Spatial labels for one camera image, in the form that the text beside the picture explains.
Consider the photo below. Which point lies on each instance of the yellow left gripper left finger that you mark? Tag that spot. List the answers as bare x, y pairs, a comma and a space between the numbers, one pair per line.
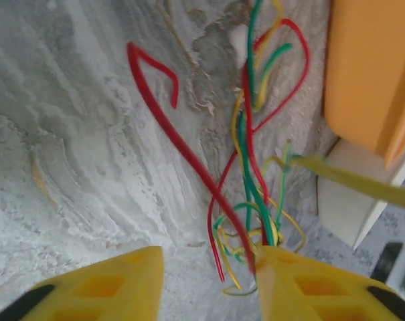
122, 287

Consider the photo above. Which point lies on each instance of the orange plastic tray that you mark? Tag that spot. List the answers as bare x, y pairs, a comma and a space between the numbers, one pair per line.
366, 67

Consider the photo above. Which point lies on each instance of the white plastic tray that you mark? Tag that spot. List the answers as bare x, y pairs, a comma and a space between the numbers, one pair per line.
349, 200

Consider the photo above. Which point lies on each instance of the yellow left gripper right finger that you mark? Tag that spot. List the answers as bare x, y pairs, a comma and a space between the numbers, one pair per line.
306, 287

